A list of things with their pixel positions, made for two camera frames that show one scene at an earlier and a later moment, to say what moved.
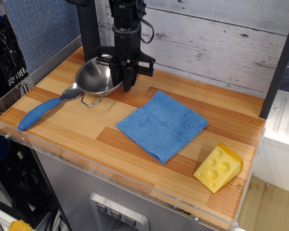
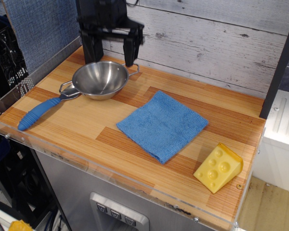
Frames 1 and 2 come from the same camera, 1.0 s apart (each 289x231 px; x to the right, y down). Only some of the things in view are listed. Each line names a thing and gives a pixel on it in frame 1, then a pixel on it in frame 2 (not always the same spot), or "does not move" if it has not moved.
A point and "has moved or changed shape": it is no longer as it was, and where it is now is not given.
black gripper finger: (117, 71) -> (93, 47)
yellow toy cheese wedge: (220, 167) does not move
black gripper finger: (129, 78) -> (131, 46)
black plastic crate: (8, 71) does not move
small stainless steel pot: (94, 79) has moved or changed shape
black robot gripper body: (127, 46) -> (107, 18)
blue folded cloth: (162, 126) does not move
